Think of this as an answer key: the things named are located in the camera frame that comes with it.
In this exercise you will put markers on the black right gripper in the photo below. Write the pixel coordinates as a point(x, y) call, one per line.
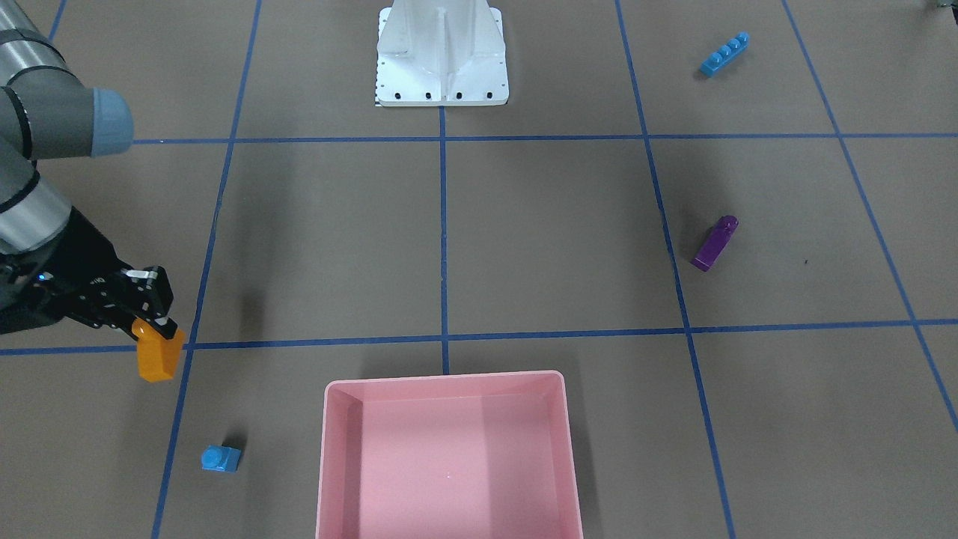
point(84, 256)

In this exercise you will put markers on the orange block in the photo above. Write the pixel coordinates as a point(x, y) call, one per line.
point(157, 356)

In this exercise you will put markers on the purple block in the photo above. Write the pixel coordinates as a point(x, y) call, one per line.
point(715, 243)

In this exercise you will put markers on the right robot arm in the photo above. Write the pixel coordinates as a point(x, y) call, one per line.
point(47, 113)

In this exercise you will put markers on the pink plastic box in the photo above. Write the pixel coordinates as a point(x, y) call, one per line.
point(482, 455)

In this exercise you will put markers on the small blue block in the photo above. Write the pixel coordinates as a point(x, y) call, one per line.
point(220, 459)

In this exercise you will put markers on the long blue studded block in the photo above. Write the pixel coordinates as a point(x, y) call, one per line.
point(725, 55)

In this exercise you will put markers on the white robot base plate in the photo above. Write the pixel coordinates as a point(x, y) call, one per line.
point(441, 54)

